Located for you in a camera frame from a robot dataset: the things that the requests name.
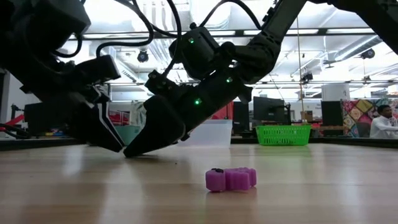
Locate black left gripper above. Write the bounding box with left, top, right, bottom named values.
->
left=20, top=73, right=126, bottom=153

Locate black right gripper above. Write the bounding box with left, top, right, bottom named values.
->
left=123, top=72, right=253, bottom=158

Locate marbled pattern cloth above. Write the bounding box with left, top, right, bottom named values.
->
left=129, top=100, right=147, bottom=127

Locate teal plastic bin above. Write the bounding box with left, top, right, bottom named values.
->
left=114, top=124, right=141, bottom=146

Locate clear plastic bin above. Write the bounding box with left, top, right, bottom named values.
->
left=177, top=119, right=233, bottom=149

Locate black computer monitor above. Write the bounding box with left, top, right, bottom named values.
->
left=320, top=100, right=343, bottom=136
left=252, top=96, right=292, bottom=126
left=233, top=100, right=251, bottom=134
left=23, top=101, right=47, bottom=124

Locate orange cloth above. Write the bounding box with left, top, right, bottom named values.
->
left=211, top=101, right=234, bottom=121

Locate red angled board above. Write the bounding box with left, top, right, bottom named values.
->
left=0, top=114, right=25, bottom=128

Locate purple plastic skeleton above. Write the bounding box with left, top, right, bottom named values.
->
left=204, top=167, right=258, bottom=193

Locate green plastic basket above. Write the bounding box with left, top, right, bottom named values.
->
left=255, top=124, right=312, bottom=147

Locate black overhead bar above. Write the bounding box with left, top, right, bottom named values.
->
left=67, top=27, right=379, bottom=43

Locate colourful patchwork quilt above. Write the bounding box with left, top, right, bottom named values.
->
left=341, top=98, right=398, bottom=139

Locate person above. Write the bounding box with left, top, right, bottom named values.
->
left=369, top=104, right=398, bottom=139

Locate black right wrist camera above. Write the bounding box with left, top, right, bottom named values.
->
left=144, top=69, right=190, bottom=98

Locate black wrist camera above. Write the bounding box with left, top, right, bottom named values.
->
left=73, top=55, right=121, bottom=85
left=144, top=69, right=190, bottom=98

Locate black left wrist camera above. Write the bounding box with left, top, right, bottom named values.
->
left=73, top=55, right=121, bottom=85

